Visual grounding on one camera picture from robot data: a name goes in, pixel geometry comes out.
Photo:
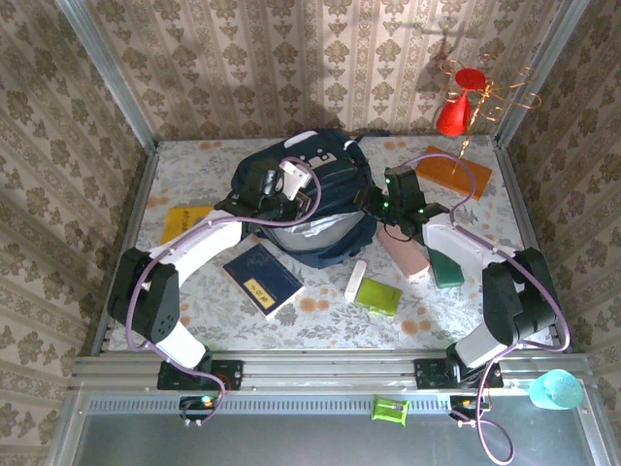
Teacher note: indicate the navy blue backpack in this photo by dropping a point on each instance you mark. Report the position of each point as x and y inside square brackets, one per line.
[335, 238]

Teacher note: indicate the pink pencil case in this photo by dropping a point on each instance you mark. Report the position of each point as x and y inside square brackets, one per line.
[405, 257]

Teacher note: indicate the navy book with yellow label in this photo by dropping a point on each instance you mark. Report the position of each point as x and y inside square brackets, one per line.
[262, 274]

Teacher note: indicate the white stick-shaped eraser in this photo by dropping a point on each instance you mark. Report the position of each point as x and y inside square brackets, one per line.
[356, 279]

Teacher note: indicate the yellow notebook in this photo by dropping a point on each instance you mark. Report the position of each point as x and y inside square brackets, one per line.
[182, 223]

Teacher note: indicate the green tissue pack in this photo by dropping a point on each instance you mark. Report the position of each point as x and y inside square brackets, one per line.
[378, 297]

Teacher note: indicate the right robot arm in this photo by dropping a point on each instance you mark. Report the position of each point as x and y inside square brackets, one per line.
[461, 247]

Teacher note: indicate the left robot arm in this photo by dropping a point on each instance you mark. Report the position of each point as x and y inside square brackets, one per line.
[204, 247]

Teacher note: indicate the orange wooden base block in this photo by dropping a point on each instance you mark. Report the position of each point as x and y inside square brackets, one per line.
[466, 177]

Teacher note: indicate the red cup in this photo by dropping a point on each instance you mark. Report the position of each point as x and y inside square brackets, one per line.
[453, 116]

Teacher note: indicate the green plastic clip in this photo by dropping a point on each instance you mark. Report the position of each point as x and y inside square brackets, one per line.
[388, 410]

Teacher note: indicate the left controller board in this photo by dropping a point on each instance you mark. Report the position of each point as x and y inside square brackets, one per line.
[194, 403]

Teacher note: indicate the controller board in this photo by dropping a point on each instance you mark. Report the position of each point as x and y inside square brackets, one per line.
[194, 403]
[461, 403]

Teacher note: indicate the right controller board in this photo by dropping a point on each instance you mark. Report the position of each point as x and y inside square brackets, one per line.
[461, 403]

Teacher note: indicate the grey metal sheet panel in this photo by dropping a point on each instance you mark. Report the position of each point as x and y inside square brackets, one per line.
[315, 442]

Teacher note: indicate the teal plastic cup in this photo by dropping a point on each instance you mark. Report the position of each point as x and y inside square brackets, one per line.
[555, 390]

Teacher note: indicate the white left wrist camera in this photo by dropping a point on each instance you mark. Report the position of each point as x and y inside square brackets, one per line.
[293, 177]

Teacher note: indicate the aluminium side rail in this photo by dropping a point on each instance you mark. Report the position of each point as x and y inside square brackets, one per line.
[137, 213]
[516, 194]

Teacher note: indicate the aluminium mounting rail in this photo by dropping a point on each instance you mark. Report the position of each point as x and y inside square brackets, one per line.
[330, 371]

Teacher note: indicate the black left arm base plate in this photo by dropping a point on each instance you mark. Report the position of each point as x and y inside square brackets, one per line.
[228, 374]

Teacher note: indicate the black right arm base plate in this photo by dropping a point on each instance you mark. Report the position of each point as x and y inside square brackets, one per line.
[429, 374]

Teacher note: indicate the aluminium frame post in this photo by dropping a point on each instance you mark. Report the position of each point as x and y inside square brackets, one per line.
[538, 73]
[107, 73]

